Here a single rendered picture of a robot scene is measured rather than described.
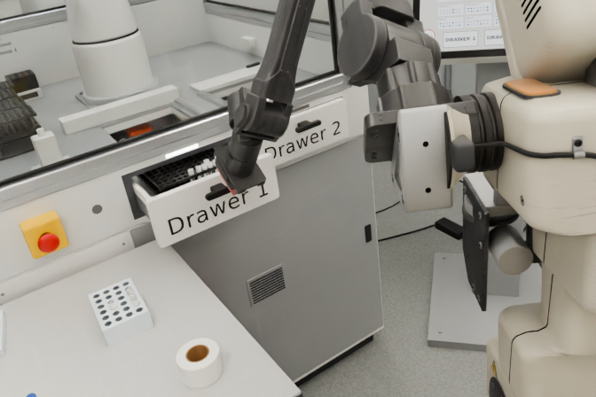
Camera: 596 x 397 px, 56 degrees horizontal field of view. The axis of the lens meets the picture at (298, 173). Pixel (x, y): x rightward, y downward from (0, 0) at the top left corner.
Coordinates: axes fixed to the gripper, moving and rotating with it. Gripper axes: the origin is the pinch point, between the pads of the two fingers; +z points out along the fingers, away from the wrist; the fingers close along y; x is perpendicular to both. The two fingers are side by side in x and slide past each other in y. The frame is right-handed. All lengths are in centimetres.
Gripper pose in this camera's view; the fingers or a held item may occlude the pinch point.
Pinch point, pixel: (233, 188)
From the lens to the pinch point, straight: 116.7
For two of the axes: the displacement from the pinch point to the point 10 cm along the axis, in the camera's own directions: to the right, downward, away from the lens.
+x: -8.3, 3.4, -4.4
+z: -2.3, 5.2, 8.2
